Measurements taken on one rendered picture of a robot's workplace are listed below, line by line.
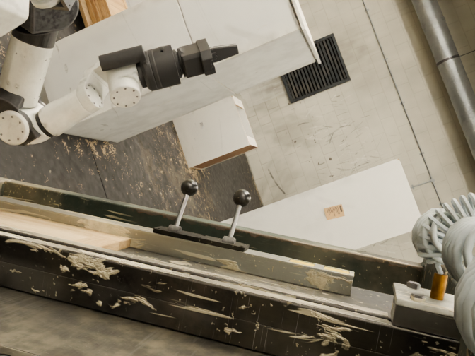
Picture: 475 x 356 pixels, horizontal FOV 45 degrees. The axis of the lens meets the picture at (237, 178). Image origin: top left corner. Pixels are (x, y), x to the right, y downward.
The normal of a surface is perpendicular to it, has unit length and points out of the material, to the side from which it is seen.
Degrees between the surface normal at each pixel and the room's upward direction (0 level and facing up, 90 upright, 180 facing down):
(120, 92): 86
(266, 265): 90
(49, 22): 54
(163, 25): 90
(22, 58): 90
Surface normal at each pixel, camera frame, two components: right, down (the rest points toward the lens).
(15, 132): -0.10, 0.33
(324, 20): -0.24, -0.03
